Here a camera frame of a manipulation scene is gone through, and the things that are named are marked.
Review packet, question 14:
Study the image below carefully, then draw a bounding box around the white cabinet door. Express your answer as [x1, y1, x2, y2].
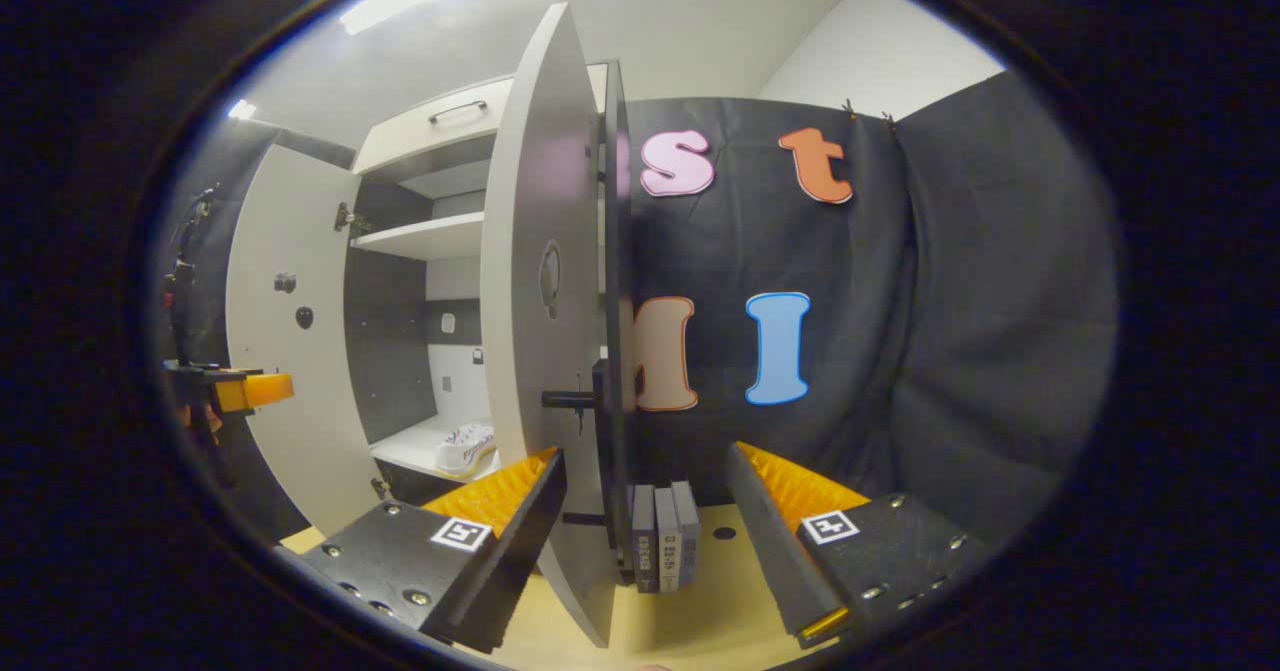
[480, 3, 613, 649]
[225, 144, 386, 537]

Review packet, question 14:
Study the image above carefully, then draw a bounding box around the white shoe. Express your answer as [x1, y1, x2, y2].
[433, 421, 498, 480]

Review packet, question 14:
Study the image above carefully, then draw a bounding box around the white shoe cabinet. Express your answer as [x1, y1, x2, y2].
[345, 59, 638, 552]

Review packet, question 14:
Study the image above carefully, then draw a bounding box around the grey book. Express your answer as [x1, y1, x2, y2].
[655, 488, 683, 592]
[630, 484, 658, 594]
[672, 481, 701, 584]

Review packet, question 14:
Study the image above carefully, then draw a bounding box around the white cabinet drawer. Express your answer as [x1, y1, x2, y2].
[352, 63, 609, 177]

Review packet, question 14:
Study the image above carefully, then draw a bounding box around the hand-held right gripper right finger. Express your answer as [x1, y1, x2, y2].
[724, 441, 991, 650]

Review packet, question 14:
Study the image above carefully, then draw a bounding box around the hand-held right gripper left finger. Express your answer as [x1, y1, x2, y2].
[300, 448, 568, 654]

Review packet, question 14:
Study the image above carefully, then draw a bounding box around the black right door handle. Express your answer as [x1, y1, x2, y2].
[543, 359, 613, 552]

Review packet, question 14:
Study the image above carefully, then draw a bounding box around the white cabinet shelf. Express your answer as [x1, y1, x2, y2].
[350, 211, 488, 262]

